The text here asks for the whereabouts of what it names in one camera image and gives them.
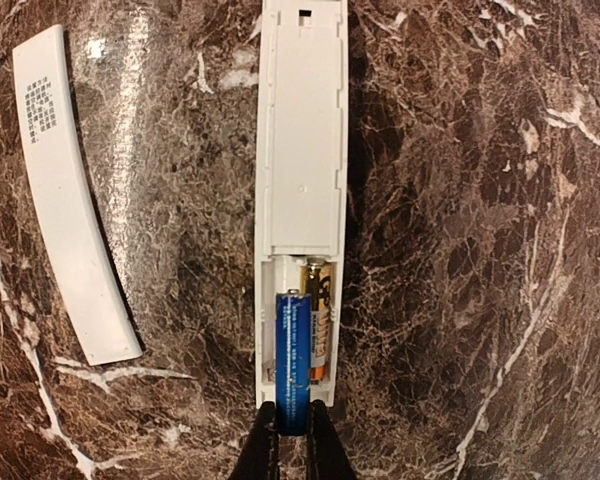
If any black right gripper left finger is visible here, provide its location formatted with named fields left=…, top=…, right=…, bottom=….
left=229, top=401, right=279, bottom=480

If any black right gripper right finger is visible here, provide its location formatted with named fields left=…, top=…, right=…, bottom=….
left=306, top=400, right=357, bottom=480

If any blue AAA battery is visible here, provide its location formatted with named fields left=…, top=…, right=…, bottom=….
left=275, top=289, right=312, bottom=436

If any gold AAA battery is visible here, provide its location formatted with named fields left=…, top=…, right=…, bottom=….
left=302, top=257, right=332, bottom=384

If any white remote control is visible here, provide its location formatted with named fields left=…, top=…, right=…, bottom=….
left=254, top=1, right=349, bottom=406

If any white remote battery cover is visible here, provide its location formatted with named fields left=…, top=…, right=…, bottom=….
left=12, top=24, right=142, bottom=365

